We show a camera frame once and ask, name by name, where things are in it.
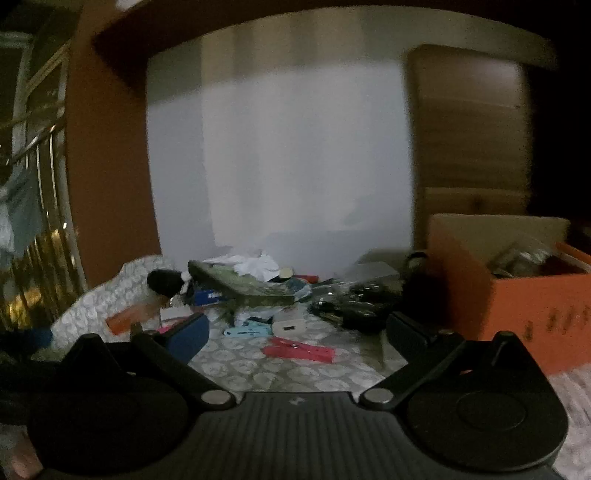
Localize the light blue clip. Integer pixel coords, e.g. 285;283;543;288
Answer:
224;322;274;339

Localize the small blue box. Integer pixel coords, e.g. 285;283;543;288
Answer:
193;288;232;306

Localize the grey patterned blanket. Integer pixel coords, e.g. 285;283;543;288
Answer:
50;253;591;480

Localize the orange cardboard box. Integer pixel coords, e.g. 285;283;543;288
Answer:
405;44;591;376

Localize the small white carton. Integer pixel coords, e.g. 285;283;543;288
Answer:
159;306;195;327

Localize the black round pouch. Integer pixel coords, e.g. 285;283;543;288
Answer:
146;268;186;297

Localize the brown wooden frame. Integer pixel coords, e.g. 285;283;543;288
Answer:
67;0;559;291

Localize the small white adapter box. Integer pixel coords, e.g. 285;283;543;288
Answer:
271;316;307;336

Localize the pink clothespin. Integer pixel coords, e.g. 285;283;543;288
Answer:
262;336;336;364

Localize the long green camouflage case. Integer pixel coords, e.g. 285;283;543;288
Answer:
187;259;297;308

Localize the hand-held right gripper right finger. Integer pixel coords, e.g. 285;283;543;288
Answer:
359;312;533;411

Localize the black round strap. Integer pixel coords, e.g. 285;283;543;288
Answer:
405;250;445;289

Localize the crumpled white paper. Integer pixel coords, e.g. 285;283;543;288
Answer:
230;250;281;283

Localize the clear plastic wrap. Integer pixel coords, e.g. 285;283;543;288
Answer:
491;234;556;278

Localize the orange plastic strip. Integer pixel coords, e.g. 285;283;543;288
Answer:
105;304;158;334

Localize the hanging pale blue cloth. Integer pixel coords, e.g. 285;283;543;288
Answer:
0;173;43;256

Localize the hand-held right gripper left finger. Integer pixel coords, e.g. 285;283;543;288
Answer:
65;312;237;411

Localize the gold window railing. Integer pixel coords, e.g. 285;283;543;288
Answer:
0;30;89;334

